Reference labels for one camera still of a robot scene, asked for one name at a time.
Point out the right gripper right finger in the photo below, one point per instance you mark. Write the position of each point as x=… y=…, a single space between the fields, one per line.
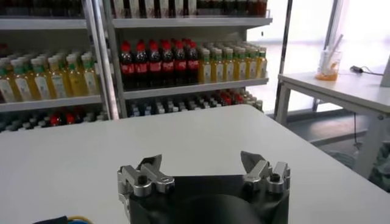
x=260 y=175

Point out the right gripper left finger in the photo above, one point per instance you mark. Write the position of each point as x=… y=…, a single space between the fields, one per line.
x=146 y=178

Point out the cola bottle red cap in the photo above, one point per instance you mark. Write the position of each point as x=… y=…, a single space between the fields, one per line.
x=70 y=118
x=192 y=64
x=55 y=120
x=141 y=67
x=226 y=98
x=180 y=65
x=167 y=66
x=238 y=98
x=126 y=68
x=154 y=67

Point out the yellow juice bottle green label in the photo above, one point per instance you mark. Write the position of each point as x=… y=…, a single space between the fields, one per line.
x=22 y=86
x=262 y=64
x=58 y=83
x=90 y=79
x=41 y=85
x=75 y=81
x=240 y=66
x=251 y=65
x=6 y=88
x=217 y=68
x=205 y=70
x=229 y=67

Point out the clear cup orange contents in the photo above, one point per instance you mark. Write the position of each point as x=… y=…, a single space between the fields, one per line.
x=327 y=74

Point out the grey metal shelf unit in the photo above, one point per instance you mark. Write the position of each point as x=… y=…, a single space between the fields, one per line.
x=45 y=103
x=189 y=22

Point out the white plastic stick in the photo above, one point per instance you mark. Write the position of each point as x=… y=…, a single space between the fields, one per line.
x=333 y=48

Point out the white metal frame table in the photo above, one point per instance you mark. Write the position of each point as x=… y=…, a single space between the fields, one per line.
x=344 y=91

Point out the thin dark window post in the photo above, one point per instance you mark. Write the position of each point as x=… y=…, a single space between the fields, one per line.
x=284 y=45

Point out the pale grey window post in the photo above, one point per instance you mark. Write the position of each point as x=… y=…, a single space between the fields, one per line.
x=332 y=18

